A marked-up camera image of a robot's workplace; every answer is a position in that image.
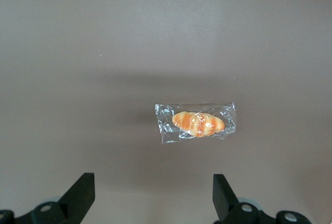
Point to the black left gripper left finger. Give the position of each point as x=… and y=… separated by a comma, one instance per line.
x=75, y=203

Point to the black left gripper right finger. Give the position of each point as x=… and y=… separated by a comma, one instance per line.
x=225, y=203

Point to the bread roll in clear wrapper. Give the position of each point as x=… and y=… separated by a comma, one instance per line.
x=197, y=124

